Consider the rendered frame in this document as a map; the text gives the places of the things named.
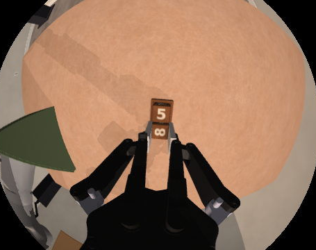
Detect brown shallow tray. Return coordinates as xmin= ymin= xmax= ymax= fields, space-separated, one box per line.
xmin=150 ymin=99 xmax=174 ymax=122

